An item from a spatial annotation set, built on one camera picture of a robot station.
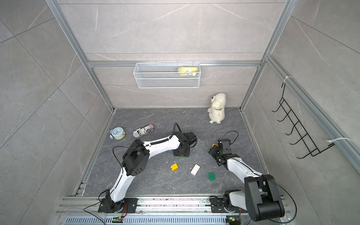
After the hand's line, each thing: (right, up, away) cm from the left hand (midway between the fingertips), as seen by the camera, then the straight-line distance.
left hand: (186, 153), depth 92 cm
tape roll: (-50, +13, +7) cm, 52 cm away
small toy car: (-34, +13, +9) cm, 37 cm away
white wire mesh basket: (-14, +55, +9) cm, 57 cm away
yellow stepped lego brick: (-8, -8, -5) cm, 12 cm away
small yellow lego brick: (+19, +5, +5) cm, 20 cm away
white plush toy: (+23, +29, +13) cm, 39 cm away
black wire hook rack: (+54, +18, -25) cm, 62 cm away
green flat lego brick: (+15, -12, -8) cm, 21 cm away
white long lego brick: (+5, -9, -6) cm, 12 cm away
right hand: (+17, +2, 0) cm, 17 cm away
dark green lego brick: (-3, -3, -2) cm, 4 cm away
